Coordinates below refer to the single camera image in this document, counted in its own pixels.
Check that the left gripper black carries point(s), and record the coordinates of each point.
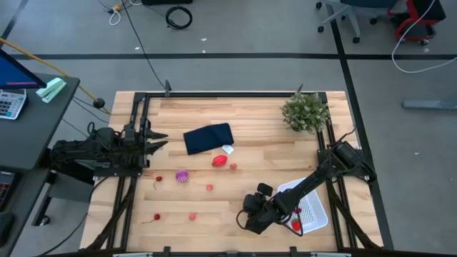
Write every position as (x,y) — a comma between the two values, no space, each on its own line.
(135,150)

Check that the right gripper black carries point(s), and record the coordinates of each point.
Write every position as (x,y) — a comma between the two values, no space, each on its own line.
(260,214)

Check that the red toy strawberry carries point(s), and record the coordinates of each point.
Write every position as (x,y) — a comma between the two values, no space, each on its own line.
(295,225)

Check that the red toy cherry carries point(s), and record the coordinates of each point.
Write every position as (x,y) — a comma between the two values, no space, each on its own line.
(159,178)
(156,216)
(297,210)

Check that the purple ribbed toy onion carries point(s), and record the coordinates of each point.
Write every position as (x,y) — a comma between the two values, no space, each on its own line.
(182,176)

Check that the white perforated plastic basket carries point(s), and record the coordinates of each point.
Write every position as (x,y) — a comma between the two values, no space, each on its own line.
(314,210)

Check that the small pink ball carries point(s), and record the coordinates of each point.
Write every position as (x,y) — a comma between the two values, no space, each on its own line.
(233,166)
(209,187)
(192,216)

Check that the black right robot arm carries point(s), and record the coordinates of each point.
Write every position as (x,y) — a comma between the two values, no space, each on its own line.
(310,182)

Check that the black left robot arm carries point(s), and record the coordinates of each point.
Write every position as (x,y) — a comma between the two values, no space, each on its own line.
(82,151)

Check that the folded navy cloth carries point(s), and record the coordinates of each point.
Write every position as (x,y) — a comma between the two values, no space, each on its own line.
(207,139)

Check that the white cloth tag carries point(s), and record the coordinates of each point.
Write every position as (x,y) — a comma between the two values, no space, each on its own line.
(228,149)

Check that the green potted plant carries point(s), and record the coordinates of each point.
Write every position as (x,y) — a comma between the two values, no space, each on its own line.
(305,112)

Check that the mint green stapler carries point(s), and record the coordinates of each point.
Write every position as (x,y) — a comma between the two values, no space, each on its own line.
(51,89)

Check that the black desk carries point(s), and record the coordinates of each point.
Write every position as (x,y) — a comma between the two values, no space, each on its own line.
(35,125)

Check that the black box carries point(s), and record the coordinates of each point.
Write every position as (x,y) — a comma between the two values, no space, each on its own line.
(168,1)

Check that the grey desk calculator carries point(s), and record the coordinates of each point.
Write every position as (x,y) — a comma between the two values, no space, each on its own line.
(10,105)

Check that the computer monitor blue screen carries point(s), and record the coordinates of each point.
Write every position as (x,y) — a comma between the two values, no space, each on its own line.
(14,75)

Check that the black keyboard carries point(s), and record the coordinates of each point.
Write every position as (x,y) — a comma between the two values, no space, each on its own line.
(4,189)

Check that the grey table foot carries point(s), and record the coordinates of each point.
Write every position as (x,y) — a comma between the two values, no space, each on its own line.
(428,104)

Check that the grey office chair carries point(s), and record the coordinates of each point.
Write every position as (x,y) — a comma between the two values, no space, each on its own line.
(342,7)

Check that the red cart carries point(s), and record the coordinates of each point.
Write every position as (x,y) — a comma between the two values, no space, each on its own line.
(413,16)

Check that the black frame clamp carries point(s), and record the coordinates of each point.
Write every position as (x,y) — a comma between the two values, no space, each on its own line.
(167,87)
(299,90)

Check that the black metal table frame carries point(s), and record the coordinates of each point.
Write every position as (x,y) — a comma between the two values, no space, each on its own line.
(214,95)

